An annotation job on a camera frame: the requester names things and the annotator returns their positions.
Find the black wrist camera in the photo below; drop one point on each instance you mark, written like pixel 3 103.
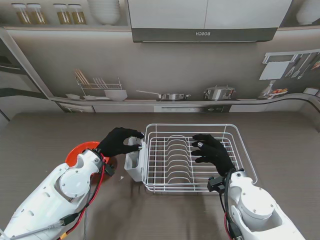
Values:
pixel 215 185
pixel 109 169

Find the orange plastic bowl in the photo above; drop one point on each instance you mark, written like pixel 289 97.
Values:
pixel 75 152

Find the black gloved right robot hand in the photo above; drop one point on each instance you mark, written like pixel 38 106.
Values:
pixel 217 155

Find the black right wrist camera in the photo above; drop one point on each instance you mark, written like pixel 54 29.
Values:
pixel 215 185

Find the printed kitchen scene backdrop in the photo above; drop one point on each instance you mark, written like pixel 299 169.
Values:
pixel 175 65

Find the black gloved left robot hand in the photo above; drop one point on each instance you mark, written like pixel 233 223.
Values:
pixel 112 145

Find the steel fork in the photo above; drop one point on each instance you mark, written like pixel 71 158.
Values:
pixel 140 148

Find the white plastic utensil holder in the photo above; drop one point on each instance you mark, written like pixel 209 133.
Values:
pixel 132 167

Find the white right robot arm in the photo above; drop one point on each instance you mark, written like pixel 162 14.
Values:
pixel 255 205

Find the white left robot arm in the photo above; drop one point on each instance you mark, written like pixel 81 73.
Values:
pixel 57 192

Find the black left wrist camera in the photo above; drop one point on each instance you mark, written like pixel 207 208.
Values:
pixel 109 169

